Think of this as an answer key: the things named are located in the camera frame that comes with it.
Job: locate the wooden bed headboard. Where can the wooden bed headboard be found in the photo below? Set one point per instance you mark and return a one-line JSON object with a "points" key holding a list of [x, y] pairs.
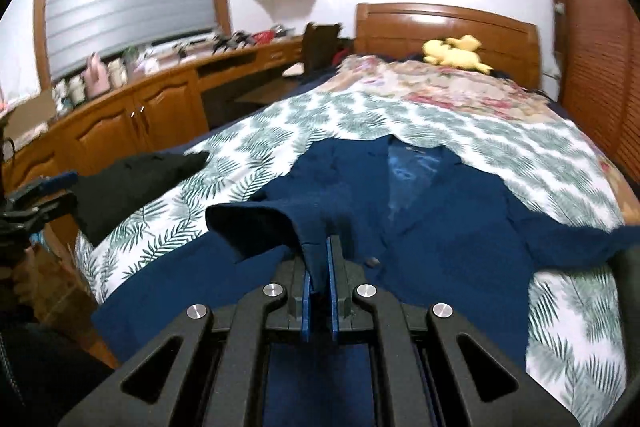
{"points": [[400, 32]]}

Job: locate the dark blue jacket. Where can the dark blue jacket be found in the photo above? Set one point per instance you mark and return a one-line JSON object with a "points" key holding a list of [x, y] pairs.
{"points": [[450, 232]]}

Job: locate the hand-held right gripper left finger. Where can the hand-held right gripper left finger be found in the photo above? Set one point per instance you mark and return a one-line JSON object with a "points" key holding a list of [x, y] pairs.
{"points": [[306, 307]]}

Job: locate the floral blanket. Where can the floral blanket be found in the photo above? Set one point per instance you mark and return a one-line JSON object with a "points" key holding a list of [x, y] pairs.
{"points": [[450, 92]]}

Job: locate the black desk clutter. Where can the black desk clutter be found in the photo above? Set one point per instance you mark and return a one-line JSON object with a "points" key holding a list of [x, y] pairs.
{"points": [[230, 41]]}

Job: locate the black garment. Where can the black garment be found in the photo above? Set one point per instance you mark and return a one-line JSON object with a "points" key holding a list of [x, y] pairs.
{"points": [[130, 189]]}

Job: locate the louvered wooden wardrobe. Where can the louvered wooden wardrobe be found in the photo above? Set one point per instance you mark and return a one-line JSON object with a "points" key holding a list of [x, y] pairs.
{"points": [[595, 32]]}

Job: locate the red item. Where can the red item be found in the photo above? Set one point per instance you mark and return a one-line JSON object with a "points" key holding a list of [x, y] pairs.
{"points": [[262, 38]]}

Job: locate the yellow plush toy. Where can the yellow plush toy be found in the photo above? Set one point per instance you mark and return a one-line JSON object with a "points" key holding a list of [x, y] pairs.
{"points": [[452, 52]]}

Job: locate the bed with leaf-print sheet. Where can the bed with leaf-print sheet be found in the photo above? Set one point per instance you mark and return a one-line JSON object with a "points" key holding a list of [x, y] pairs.
{"points": [[350, 117]]}

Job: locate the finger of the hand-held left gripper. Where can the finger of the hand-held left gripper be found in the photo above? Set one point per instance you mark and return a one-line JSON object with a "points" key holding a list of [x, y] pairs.
{"points": [[47, 189], [40, 213]]}

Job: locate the wooden cabinet desk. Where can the wooden cabinet desk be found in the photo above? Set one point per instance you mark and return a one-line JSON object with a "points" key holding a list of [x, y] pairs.
{"points": [[150, 107]]}

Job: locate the pink container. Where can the pink container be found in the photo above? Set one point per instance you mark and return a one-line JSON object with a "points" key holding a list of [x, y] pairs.
{"points": [[95, 77]]}

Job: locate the person's dark clothing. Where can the person's dark clothing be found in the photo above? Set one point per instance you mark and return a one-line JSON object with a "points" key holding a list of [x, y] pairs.
{"points": [[45, 382]]}

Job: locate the dark brown chair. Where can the dark brown chair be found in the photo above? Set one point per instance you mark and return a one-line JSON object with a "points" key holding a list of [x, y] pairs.
{"points": [[320, 44]]}

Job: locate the cardboard box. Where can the cardboard box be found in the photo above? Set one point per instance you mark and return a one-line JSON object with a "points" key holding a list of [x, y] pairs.
{"points": [[32, 117]]}

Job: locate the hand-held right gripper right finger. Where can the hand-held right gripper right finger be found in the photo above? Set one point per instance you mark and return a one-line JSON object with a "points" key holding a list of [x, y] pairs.
{"points": [[333, 297]]}

